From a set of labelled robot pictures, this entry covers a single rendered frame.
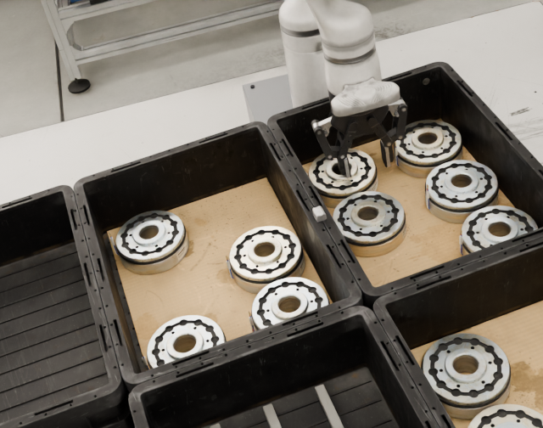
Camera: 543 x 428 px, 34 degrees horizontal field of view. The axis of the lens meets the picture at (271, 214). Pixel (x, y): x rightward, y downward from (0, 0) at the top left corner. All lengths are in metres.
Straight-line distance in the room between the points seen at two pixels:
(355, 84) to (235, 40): 2.13
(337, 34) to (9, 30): 2.71
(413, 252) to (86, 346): 0.46
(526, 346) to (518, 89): 0.71
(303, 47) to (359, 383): 0.58
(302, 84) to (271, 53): 1.70
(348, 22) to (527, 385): 0.50
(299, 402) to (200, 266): 0.28
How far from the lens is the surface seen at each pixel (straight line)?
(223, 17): 3.18
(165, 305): 1.25
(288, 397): 1.12
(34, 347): 1.27
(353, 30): 1.16
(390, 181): 1.36
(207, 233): 1.33
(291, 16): 1.44
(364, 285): 1.08
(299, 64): 1.48
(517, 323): 1.17
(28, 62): 3.52
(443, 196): 1.29
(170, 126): 1.77
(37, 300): 1.33
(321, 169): 1.35
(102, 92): 3.22
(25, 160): 1.81
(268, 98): 1.62
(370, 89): 1.18
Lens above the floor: 1.74
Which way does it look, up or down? 43 degrees down
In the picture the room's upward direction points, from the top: 12 degrees counter-clockwise
